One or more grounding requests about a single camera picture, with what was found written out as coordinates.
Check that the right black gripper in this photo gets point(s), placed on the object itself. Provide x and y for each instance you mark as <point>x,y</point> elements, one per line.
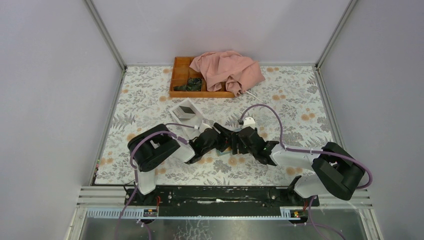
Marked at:
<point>235,140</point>

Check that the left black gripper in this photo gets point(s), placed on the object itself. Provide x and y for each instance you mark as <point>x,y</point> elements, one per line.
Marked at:
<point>225,135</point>

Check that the dark green crumpled item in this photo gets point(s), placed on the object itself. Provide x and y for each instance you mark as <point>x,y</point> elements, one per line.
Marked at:
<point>192,85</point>

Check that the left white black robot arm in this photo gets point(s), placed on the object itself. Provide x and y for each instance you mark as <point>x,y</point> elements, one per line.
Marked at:
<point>152,147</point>

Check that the floral patterned table mat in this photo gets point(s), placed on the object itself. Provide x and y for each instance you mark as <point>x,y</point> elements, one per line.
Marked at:
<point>289,92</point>

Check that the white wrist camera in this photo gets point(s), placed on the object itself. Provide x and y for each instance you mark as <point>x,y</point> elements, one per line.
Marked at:
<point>247,122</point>
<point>202,127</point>

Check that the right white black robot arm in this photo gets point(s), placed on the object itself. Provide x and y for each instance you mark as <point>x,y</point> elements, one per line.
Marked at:
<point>334,171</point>

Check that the wooden compartment tray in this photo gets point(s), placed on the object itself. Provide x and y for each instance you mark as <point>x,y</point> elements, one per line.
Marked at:
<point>181,73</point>

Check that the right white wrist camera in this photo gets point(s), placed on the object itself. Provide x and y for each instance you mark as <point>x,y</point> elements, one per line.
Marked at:
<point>247,122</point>

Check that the white slotted cable duct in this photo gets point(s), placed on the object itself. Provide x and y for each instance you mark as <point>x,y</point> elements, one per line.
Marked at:
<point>153,214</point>

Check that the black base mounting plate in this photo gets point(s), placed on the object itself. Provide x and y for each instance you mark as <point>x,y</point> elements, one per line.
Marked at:
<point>238,200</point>

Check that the white plastic card box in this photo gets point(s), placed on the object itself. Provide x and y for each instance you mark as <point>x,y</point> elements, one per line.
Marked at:
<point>191,122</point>

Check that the pink cloth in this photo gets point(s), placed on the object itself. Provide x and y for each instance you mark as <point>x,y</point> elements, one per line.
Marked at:
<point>229,69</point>

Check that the green card holder wallet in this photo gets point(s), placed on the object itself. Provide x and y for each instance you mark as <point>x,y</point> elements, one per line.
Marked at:
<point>226,151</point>

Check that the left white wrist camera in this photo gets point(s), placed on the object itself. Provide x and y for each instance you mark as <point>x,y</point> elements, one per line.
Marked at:
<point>202,127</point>

